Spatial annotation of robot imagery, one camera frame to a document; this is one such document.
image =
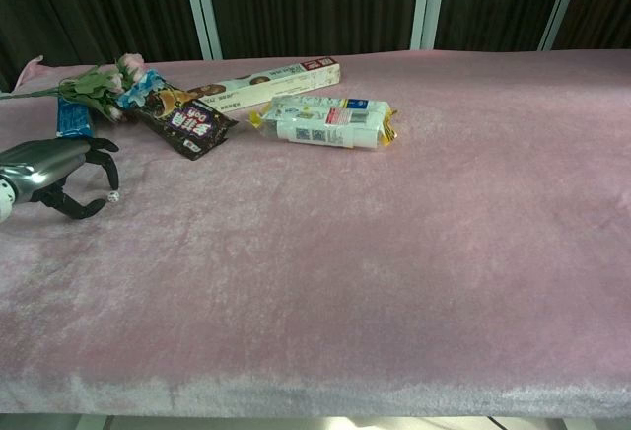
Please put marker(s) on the white frame post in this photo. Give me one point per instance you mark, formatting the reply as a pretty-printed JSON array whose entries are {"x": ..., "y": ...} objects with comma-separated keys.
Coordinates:
[
  {"x": 562, "y": 3},
  {"x": 424, "y": 3},
  {"x": 199, "y": 6}
]

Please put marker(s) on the artificial pink rose bouquet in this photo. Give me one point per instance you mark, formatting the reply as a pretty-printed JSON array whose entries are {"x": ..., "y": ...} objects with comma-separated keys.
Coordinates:
[{"x": 98, "y": 82}]

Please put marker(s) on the white ball with dark spots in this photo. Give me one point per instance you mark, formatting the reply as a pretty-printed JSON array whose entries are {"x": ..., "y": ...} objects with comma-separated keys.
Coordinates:
[{"x": 113, "y": 197}]

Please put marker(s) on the white wet wipes pack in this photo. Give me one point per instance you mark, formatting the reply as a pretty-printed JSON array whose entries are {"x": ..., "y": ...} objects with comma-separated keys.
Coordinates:
[{"x": 328, "y": 121}]

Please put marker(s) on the dark pleated curtain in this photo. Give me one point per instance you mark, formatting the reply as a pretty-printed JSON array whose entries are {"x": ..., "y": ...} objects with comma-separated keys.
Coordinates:
[{"x": 315, "y": 1}]

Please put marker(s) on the long white cling film box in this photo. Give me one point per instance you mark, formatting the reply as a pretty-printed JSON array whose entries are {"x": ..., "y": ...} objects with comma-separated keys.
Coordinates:
[{"x": 266, "y": 82}]

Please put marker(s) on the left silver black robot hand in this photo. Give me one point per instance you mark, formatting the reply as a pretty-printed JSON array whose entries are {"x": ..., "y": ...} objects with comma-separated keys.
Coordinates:
[{"x": 47, "y": 161}]

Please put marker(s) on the pink plush table cloth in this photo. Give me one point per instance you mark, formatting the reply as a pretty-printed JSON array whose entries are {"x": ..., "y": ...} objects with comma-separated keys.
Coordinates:
[{"x": 345, "y": 252}]

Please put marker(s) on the blue cookie packet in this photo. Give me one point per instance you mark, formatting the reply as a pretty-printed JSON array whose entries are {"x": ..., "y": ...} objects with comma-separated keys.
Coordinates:
[{"x": 74, "y": 121}]

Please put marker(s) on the dark chocolate snack bag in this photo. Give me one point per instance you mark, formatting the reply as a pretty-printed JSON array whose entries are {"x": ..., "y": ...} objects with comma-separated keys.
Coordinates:
[{"x": 189, "y": 126}]

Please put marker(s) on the light blue snack wrapper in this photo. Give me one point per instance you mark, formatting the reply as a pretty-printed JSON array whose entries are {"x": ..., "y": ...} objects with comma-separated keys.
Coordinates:
[{"x": 140, "y": 87}]

